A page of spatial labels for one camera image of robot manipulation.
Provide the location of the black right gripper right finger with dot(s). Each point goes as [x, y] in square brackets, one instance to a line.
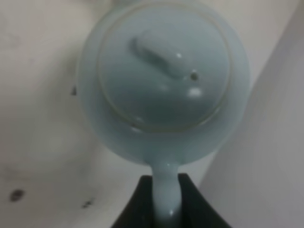
[196, 211]

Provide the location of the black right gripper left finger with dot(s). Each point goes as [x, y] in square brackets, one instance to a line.
[138, 213]

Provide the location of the light blue porcelain teapot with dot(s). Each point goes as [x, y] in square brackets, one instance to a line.
[163, 83]

